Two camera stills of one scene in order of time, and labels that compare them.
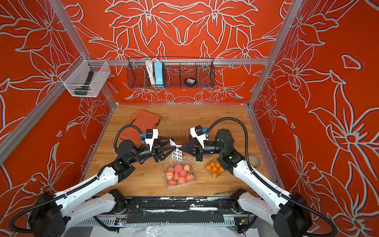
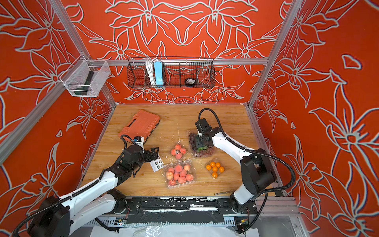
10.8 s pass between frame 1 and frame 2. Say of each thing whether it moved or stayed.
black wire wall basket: stayed
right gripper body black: moved
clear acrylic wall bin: stayed
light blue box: stayed
